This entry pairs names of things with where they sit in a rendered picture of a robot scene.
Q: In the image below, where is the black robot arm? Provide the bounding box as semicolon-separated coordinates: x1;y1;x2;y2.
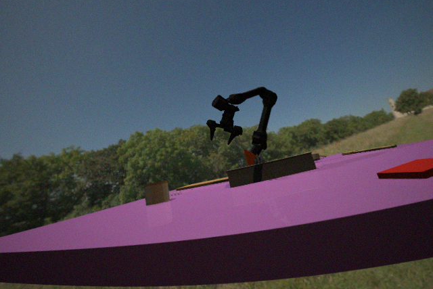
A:
212;87;277;156

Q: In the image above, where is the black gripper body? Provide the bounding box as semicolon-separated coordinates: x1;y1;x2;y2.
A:
206;112;243;135

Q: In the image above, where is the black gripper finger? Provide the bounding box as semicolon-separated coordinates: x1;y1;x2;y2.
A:
227;131;239;145
208;125;216;141

